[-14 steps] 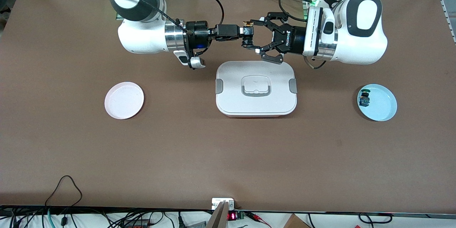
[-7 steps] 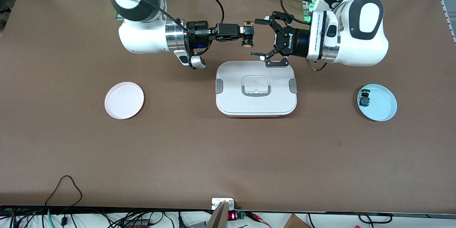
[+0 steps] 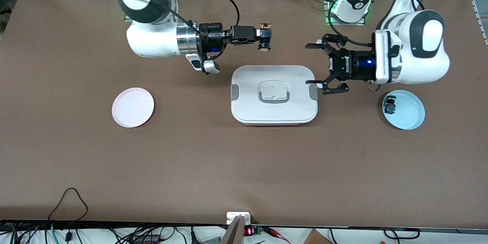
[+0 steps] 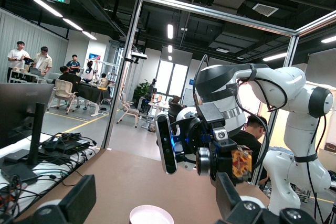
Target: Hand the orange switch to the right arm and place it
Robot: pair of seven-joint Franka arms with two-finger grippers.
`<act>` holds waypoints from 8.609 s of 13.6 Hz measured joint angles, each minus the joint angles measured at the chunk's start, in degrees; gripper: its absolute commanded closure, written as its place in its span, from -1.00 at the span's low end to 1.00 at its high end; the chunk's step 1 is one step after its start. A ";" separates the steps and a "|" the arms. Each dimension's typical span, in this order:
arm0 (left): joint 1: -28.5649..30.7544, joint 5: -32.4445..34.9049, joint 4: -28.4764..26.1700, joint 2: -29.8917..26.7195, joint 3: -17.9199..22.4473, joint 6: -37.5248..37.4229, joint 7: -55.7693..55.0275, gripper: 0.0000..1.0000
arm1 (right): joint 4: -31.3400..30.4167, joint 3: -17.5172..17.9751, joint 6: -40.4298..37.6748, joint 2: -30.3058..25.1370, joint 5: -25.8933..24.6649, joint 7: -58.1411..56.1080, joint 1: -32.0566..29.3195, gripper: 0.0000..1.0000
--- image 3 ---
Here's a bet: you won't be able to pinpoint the aluminium frame rail with bracket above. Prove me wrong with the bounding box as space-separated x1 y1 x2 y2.
457 0 488 46

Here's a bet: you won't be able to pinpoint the brown cardboard box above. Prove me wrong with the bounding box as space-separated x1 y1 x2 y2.
303 229 332 244

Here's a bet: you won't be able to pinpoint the small white socket box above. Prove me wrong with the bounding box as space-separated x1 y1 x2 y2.
226 212 251 225

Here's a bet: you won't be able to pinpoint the light blue round plate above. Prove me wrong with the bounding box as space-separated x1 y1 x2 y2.
382 90 425 130

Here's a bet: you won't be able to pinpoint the pink round plate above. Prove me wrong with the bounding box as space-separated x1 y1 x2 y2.
112 87 155 128

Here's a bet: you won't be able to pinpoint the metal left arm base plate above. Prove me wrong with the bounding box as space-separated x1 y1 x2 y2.
323 0 366 26

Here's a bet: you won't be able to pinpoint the black flat looped cable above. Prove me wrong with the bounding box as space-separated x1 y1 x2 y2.
383 228 421 240

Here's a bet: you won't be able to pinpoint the blue green push-button switch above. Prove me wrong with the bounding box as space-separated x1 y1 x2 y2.
384 95 398 115

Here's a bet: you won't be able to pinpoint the aluminium profile bar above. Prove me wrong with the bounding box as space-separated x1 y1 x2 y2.
220 215 245 244

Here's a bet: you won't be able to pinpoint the red clip wires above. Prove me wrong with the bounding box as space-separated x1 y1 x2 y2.
263 226 291 244

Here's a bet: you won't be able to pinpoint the white lunch box grey clips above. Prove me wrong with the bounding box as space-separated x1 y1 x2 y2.
230 65 318 126

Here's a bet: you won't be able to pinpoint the orange push-button switch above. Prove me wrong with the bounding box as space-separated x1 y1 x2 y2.
257 23 273 53

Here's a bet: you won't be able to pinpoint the thin black looped cable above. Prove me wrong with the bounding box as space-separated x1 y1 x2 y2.
48 188 89 222

